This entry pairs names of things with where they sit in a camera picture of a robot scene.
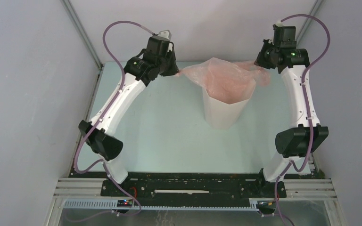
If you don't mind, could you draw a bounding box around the aluminium frame rail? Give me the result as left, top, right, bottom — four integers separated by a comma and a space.
44, 178, 347, 226

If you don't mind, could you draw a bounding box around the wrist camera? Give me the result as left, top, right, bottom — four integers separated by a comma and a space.
273, 20, 284, 27
158, 30, 173, 52

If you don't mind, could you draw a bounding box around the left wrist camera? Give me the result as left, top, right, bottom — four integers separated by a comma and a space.
158, 30, 173, 52

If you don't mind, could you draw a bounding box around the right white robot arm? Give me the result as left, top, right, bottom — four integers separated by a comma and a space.
255, 24, 329, 197

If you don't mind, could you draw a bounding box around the white paper trash bin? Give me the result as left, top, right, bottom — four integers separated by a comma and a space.
202, 88, 250, 129

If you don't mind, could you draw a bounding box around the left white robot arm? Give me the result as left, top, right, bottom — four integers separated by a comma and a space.
78, 35, 179, 196

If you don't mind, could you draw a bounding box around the pink plastic trash bag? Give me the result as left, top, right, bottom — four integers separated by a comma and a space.
176, 57, 271, 104

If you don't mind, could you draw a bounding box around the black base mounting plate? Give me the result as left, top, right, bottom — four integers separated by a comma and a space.
70, 172, 286, 207

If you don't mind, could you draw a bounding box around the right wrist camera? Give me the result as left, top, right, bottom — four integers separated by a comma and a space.
273, 20, 284, 27

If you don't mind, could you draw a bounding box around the white slotted cable duct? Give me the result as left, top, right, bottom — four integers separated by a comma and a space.
63, 199, 264, 211

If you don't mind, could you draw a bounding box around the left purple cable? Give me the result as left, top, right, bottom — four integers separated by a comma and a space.
64, 20, 156, 224

